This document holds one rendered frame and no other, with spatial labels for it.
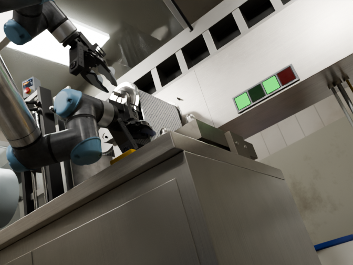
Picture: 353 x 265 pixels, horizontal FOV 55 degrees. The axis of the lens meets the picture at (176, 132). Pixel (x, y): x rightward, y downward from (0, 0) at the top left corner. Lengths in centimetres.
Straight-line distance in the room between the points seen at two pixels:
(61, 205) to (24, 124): 21
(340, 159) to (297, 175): 41
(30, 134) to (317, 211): 286
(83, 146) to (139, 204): 21
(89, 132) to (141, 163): 20
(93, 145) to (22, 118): 17
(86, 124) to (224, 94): 67
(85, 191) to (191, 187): 27
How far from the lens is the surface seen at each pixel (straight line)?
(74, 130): 86
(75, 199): 84
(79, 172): 138
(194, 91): 145
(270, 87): 129
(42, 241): 98
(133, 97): 118
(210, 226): 65
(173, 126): 127
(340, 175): 331
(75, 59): 112
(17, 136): 85
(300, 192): 343
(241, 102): 131
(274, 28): 139
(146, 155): 70
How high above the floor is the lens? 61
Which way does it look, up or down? 25 degrees up
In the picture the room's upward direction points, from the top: 17 degrees counter-clockwise
